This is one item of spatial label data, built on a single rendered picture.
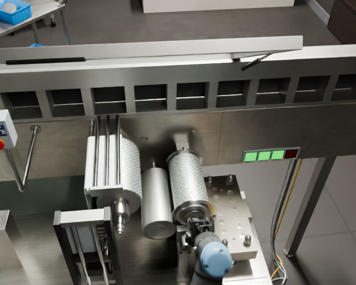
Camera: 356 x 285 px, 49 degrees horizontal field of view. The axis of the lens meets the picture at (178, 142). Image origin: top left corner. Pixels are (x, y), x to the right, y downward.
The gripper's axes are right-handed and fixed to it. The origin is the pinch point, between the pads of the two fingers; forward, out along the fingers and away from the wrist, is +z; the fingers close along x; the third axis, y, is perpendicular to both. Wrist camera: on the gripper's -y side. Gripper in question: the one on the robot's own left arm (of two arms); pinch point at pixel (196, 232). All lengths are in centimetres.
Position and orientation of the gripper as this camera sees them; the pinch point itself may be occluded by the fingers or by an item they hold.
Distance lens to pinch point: 132.6
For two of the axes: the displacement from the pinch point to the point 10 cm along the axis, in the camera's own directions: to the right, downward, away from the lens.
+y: -0.6, -10.0, -0.5
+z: -1.0, -0.5, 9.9
